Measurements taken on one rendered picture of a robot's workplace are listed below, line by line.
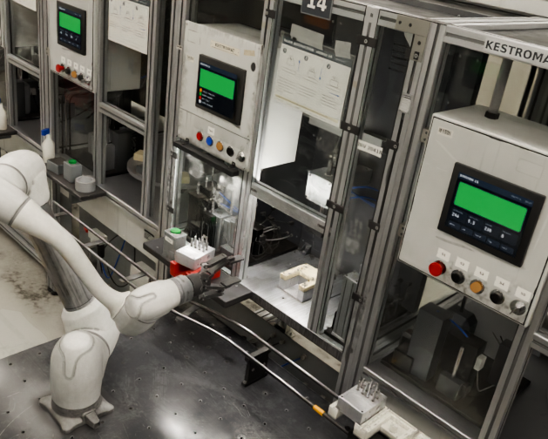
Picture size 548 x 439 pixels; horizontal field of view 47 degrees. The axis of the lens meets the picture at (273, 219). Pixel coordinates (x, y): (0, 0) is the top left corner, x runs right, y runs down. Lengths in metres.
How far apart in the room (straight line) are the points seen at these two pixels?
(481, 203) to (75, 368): 1.29
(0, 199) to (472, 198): 1.29
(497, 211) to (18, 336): 2.74
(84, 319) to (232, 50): 1.05
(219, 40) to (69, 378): 1.25
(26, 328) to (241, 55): 2.16
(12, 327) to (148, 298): 1.98
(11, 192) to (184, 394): 0.92
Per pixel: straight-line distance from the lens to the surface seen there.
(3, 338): 3.76
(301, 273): 2.53
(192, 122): 2.53
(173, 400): 2.31
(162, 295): 1.95
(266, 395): 2.36
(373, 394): 2.04
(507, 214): 1.72
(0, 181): 1.96
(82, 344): 2.10
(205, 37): 2.43
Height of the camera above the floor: 2.23
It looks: 25 degrees down
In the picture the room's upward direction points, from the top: 8 degrees clockwise
